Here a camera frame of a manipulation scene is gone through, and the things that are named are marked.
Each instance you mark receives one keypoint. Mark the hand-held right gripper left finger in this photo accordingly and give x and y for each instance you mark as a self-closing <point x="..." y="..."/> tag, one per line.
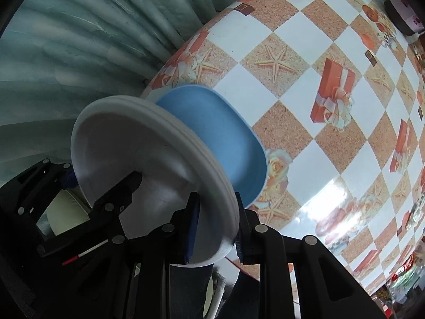
<point x="192" y="229"/>

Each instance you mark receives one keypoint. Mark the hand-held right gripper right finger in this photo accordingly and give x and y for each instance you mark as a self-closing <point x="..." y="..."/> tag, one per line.
<point x="239" y="242"/>

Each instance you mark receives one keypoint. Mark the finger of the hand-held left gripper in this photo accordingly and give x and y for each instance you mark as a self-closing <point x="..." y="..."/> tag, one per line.
<point x="69" y="179"/>
<point x="116" y="199"/>

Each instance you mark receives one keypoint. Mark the blue plate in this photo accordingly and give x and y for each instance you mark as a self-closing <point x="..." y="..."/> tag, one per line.
<point x="215" y="129"/>

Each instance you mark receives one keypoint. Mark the cream cushion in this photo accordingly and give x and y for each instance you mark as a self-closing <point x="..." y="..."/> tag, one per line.
<point x="63" y="212"/>

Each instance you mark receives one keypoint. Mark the teal curtain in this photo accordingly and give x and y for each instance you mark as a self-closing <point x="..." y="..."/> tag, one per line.
<point x="83" y="40"/>

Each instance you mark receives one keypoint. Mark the pile of colourful snack packets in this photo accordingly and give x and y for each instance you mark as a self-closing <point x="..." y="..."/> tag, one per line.
<point x="401" y="279"/>

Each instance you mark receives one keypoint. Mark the black floral container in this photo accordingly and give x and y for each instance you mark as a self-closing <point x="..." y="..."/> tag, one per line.
<point x="398" y="15"/>

